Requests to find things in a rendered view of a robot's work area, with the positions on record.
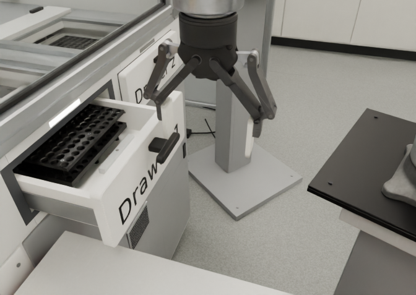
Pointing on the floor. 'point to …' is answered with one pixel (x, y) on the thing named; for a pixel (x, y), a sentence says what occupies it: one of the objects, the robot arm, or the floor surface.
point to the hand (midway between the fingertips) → (208, 139)
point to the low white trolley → (124, 273)
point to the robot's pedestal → (377, 261)
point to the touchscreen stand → (240, 137)
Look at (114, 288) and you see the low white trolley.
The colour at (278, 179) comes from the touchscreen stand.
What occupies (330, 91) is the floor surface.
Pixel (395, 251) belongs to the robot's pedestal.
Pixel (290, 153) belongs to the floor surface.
